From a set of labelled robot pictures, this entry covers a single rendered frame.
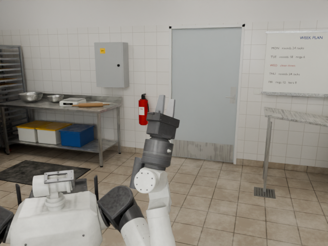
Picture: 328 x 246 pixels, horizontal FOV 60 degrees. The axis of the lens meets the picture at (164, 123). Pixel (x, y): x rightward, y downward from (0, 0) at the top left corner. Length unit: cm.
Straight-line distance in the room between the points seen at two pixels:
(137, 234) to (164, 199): 14
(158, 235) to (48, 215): 35
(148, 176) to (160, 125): 15
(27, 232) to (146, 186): 39
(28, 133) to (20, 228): 432
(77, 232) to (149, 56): 386
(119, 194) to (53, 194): 21
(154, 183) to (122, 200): 23
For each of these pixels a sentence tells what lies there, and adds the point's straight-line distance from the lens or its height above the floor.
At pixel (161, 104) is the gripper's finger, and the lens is 86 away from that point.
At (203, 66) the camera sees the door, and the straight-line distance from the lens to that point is 440.
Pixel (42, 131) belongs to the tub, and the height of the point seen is 45.
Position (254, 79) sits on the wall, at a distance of 432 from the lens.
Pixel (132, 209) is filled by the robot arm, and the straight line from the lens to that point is 100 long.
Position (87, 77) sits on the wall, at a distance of 512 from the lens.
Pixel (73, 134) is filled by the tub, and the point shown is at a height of 44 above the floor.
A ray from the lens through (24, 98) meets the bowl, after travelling 517.
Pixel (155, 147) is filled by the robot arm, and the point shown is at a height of 142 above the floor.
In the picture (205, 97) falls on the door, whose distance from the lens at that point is 444.
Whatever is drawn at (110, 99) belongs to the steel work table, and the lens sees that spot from 487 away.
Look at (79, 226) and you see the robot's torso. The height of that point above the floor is 117.
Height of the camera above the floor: 168
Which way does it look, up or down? 14 degrees down
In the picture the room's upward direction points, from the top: straight up
